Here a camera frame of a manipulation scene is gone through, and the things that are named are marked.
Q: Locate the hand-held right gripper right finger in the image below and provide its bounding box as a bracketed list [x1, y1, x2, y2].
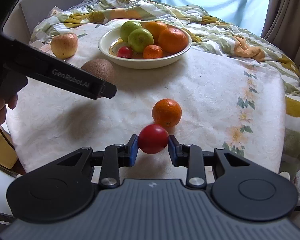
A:
[168, 134, 255, 189]

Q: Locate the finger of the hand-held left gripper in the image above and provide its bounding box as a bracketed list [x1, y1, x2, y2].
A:
[89, 76, 117, 100]

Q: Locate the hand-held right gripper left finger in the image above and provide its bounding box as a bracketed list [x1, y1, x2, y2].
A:
[47, 134, 140, 188]

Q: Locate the brown kiwi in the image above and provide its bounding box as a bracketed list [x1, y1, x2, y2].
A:
[80, 58, 115, 84]

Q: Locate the red cherry tomato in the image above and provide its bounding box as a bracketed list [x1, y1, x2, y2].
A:
[117, 46, 133, 58]
[137, 124, 170, 155]

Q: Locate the yellow red apple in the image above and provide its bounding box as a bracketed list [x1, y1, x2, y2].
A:
[51, 32, 79, 59]

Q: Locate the small smooth orange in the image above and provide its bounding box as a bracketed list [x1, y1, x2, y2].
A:
[152, 98, 182, 127]

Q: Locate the cream ceramic bowl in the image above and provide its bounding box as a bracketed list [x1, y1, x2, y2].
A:
[98, 22, 192, 70]

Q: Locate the small wrinkled mandarin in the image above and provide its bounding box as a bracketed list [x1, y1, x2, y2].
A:
[143, 44, 163, 59]

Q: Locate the green apple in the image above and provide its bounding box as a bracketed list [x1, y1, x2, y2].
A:
[120, 21, 143, 43]
[127, 28, 155, 53]

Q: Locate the large orange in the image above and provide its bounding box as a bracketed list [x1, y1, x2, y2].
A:
[144, 21, 168, 44]
[158, 28, 187, 54]

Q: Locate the white socket box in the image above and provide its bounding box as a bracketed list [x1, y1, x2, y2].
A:
[50, 6, 64, 18]

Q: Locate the grey bed headboard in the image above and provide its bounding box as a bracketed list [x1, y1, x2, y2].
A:
[5, 0, 120, 43]

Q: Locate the floral white tablecloth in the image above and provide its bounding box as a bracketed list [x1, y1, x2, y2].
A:
[5, 24, 287, 174]

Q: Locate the grey floral bedsheet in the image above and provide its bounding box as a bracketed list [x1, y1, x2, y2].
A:
[67, 0, 98, 12]

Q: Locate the yellow box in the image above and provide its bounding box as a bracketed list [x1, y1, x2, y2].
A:
[0, 130, 18, 169]

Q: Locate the green striped floral blanket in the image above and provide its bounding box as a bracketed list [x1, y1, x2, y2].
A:
[31, 0, 300, 163]

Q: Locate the light blue window cloth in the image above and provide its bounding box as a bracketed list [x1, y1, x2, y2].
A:
[145, 0, 272, 33]

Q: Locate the white table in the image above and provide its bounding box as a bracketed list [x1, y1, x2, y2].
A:
[0, 165, 23, 220]

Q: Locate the brown curtain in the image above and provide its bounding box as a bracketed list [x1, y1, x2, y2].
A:
[261, 0, 300, 68]

